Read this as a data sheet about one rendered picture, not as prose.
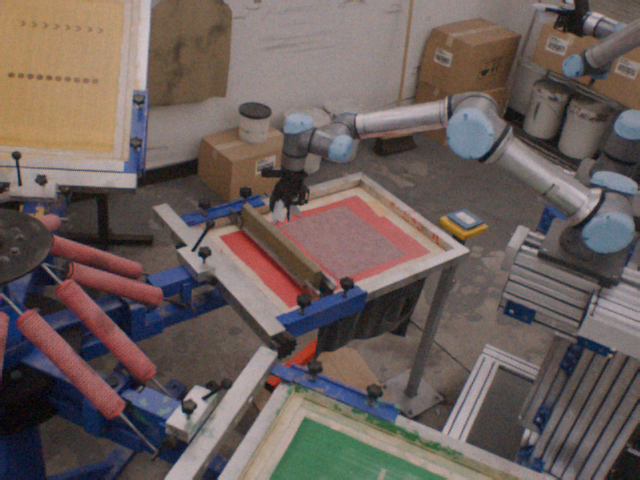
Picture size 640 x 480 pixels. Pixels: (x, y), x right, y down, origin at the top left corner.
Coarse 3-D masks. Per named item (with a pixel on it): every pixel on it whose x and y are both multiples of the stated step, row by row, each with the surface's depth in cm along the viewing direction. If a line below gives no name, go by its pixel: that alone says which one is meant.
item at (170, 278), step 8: (160, 272) 193; (168, 272) 194; (176, 272) 194; (184, 272) 195; (152, 280) 190; (160, 280) 191; (168, 280) 191; (176, 280) 192; (184, 280) 193; (192, 280) 195; (168, 288) 191; (176, 288) 193; (192, 288) 197; (168, 296) 192
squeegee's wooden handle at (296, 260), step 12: (252, 216) 221; (252, 228) 223; (264, 228) 216; (264, 240) 218; (276, 240) 212; (288, 240) 211; (276, 252) 214; (288, 252) 209; (300, 252) 207; (288, 264) 211; (300, 264) 205; (312, 264) 203; (300, 276) 207; (312, 276) 201
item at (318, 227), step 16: (320, 208) 248; (336, 208) 250; (352, 208) 251; (368, 208) 253; (272, 224) 236; (288, 224) 237; (304, 224) 238; (320, 224) 240; (336, 224) 241; (352, 224) 243; (368, 224) 244; (384, 224) 245; (224, 240) 225; (240, 240) 226; (304, 240) 231; (320, 240) 232; (336, 240) 233; (240, 256) 219; (256, 256) 220
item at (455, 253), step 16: (352, 176) 264; (320, 192) 253; (368, 192) 261; (384, 192) 257; (256, 208) 237; (400, 208) 249; (224, 224) 231; (416, 224) 245; (432, 224) 243; (208, 240) 217; (432, 240) 240; (448, 240) 236; (224, 256) 212; (448, 256) 228; (464, 256) 232; (240, 272) 206; (400, 272) 217; (416, 272) 218; (432, 272) 224; (256, 288) 201; (368, 288) 208; (384, 288) 211; (272, 304) 196
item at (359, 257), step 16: (352, 240) 234; (368, 240) 236; (384, 240) 237; (400, 240) 238; (416, 240) 240; (320, 256) 224; (336, 256) 226; (352, 256) 227; (368, 256) 228; (384, 256) 229; (400, 256) 231; (416, 256) 232; (256, 272) 213; (272, 272) 214; (336, 272) 219; (352, 272) 220; (368, 272) 221; (272, 288) 208; (288, 288) 209; (304, 288) 210; (336, 288) 212; (288, 304) 203
